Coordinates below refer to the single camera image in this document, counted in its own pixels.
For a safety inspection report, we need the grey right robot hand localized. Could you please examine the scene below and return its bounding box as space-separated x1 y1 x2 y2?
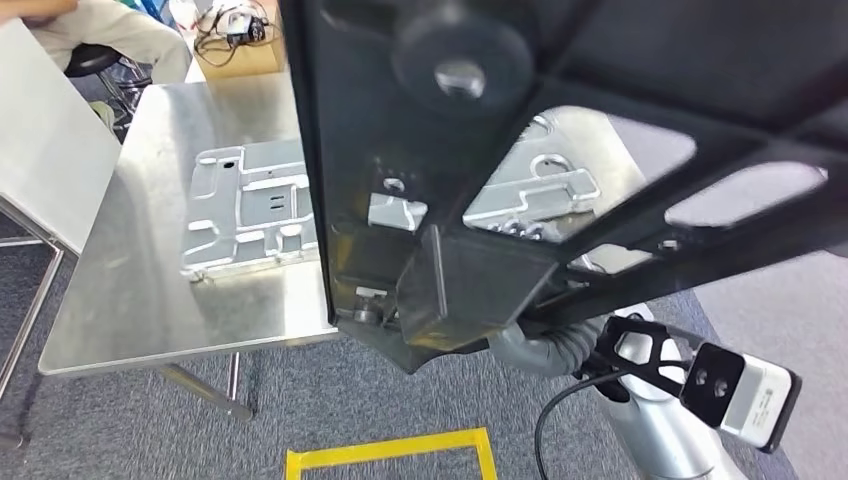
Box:
486 323 566 379

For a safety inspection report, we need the black plastic plate frame part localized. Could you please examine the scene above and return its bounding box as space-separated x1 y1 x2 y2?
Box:
278 0 848 376

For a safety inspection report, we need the stainless steel workbench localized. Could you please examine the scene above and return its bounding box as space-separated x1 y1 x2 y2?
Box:
37 69 697 422

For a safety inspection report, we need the yellow floor tape square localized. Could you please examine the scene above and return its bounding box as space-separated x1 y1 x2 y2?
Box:
284 427 499 480

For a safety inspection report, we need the stamped grey metal panel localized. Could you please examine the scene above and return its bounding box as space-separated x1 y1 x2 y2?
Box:
180 109 647 283

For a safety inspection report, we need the cardboard box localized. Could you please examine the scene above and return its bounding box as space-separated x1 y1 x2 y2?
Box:
193 0 287 82

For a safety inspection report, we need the white-topped steel-leg table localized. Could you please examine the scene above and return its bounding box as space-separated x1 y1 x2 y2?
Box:
0 18 124 452

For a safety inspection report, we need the black camera cable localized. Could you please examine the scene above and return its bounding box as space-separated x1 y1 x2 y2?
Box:
533 367 632 480

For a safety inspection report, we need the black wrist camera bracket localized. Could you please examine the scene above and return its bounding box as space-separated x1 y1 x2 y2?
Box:
582 314 707 405

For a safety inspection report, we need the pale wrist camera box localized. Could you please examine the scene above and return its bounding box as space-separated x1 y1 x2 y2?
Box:
678 341 803 455

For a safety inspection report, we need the black power adapter with cables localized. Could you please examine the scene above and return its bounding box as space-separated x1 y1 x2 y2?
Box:
193 0 274 68

